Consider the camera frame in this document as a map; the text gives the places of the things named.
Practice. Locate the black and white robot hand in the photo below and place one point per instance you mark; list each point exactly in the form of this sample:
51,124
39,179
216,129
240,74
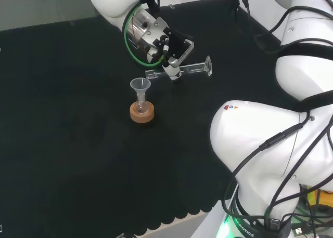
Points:
179,47

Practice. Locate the clear graduated cylinder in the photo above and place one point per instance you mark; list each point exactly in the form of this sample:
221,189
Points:
193,67

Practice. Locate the round-bottom glass flask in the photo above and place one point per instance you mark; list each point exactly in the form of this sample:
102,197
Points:
141,107

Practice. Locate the clear plastic funnel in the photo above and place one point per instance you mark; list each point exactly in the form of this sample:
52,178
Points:
140,86

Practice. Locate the black tripod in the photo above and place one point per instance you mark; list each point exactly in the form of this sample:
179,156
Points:
235,4

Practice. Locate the black cloth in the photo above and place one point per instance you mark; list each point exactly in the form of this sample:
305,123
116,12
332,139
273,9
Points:
65,131

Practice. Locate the black plug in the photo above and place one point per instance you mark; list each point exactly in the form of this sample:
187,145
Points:
275,223

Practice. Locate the yellow stop button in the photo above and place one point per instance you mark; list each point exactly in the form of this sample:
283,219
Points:
323,197

